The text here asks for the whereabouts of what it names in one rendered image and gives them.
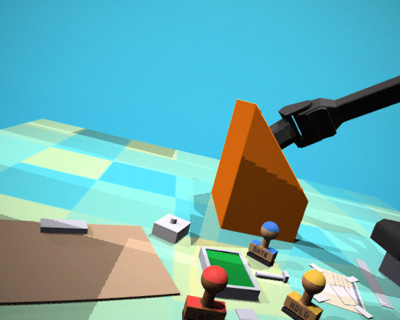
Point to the red and brown fail stamp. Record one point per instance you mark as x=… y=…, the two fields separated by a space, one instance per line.
x=214 y=279

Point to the tan clipboard with white clip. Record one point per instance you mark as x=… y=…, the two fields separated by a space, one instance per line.
x=63 y=261

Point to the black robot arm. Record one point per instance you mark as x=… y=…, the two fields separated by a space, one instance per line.
x=320 y=118

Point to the wooden date stamp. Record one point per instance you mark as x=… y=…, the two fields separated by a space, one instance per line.
x=261 y=251

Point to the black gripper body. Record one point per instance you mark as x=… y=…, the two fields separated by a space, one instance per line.
x=386 y=233

